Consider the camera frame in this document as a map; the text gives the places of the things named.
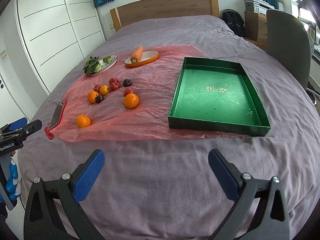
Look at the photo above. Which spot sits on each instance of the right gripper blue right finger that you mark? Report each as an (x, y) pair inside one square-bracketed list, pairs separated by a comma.
[(271, 218)]

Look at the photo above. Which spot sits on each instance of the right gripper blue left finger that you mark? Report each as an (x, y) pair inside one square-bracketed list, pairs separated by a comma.
[(42, 219)]

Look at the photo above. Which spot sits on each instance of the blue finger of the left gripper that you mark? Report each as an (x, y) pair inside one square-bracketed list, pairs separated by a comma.
[(18, 124), (29, 129)]

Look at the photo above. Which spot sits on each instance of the dark plum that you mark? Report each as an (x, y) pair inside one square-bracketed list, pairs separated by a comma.
[(99, 99), (127, 83)]

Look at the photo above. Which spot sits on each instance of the yellow orange fruit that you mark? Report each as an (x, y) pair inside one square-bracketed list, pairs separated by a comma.
[(104, 90)]

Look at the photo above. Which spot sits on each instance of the lone small red apple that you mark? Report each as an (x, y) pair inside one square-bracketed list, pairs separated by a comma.
[(128, 91)]

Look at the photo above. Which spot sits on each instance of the large orange tangerine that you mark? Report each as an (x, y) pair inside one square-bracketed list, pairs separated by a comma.
[(131, 101)]

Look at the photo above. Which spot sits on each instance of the smartphone with red case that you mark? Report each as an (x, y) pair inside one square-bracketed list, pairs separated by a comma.
[(57, 116)]

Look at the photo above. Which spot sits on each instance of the leafy bok choy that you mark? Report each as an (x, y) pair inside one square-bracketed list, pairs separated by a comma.
[(92, 65)]

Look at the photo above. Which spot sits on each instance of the pink plastic sheet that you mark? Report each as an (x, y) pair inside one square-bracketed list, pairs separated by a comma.
[(154, 83)]

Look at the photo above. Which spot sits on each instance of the small bok choy piece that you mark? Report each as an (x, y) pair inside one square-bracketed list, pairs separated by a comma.
[(107, 59)]

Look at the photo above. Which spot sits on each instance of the patterned round plate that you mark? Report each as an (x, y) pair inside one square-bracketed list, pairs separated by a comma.
[(105, 66)]

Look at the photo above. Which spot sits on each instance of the white wardrobe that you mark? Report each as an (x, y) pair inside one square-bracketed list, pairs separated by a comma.
[(58, 35)]

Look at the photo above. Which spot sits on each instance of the purple bed cover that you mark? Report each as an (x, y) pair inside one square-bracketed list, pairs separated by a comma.
[(165, 189)]

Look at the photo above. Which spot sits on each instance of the carrot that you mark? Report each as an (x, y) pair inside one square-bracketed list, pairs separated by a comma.
[(136, 56)]

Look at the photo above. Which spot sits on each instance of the orange oval dish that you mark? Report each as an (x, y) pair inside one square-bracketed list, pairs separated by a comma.
[(147, 57)]

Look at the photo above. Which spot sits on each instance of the green rectangular tray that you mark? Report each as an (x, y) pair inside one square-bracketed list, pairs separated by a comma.
[(217, 95)]

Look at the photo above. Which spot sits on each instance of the grey chair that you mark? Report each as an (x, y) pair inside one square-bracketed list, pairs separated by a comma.
[(290, 44)]

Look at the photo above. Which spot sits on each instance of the wooden headboard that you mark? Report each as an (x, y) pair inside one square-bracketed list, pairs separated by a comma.
[(151, 9)]

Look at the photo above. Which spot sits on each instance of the wooden dresser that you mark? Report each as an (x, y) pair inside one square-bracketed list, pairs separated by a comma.
[(256, 29)]

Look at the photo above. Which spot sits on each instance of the black backpack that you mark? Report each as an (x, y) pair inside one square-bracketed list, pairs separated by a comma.
[(234, 21)]

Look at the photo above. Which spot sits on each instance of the grey printer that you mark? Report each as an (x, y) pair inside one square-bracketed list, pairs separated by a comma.
[(257, 6)]

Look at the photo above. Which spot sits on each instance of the white door with handle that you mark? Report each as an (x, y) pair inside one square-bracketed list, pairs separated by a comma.
[(15, 103)]

